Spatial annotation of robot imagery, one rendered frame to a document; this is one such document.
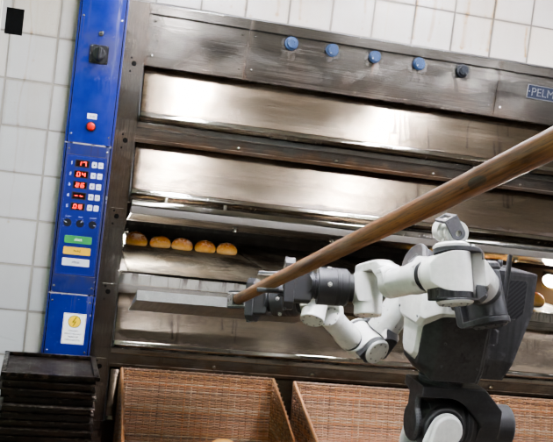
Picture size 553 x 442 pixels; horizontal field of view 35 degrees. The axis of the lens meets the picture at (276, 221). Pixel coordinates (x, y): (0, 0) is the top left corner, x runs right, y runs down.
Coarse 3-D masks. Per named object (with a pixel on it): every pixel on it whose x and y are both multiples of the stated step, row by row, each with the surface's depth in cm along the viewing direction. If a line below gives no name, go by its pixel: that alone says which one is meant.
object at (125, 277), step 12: (120, 276) 297; (132, 276) 298; (144, 276) 299; (156, 276) 300; (168, 276) 301; (180, 276) 305; (168, 288) 301; (180, 288) 302; (192, 288) 303; (204, 288) 303; (216, 288) 304; (228, 288) 305; (240, 288) 306; (540, 312) 332; (552, 312) 335
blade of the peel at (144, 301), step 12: (144, 300) 245; (156, 300) 246; (168, 300) 246; (180, 300) 247; (192, 300) 248; (204, 300) 249; (216, 300) 250; (168, 312) 279; (180, 312) 277; (192, 312) 274; (204, 312) 271; (216, 312) 268; (228, 312) 266; (240, 312) 263
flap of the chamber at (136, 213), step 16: (144, 208) 282; (176, 224) 301; (192, 224) 297; (208, 224) 293; (224, 224) 290; (240, 224) 289; (256, 224) 291; (272, 224) 292; (288, 224) 293; (320, 240) 315; (384, 240) 301; (400, 240) 302; (416, 240) 303; (432, 240) 305; (496, 256) 320; (528, 256) 313; (544, 256) 314
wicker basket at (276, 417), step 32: (128, 384) 298; (160, 384) 301; (192, 384) 304; (224, 384) 306; (256, 384) 309; (160, 416) 299; (192, 416) 301; (224, 416) 304; (256, 416) 306; (288, 416) 289
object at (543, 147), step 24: (528, 144) 85; (552, 144) 81; (480, 168) 95; (504, 168) 90; (528, 168) 87; (432, 192) 108; (456, 192) 101; (480, 192) 98; (384, 216) 125; (408, 216) 116; (336, 240) 149; (360, 240) 136; (312, 264) 162
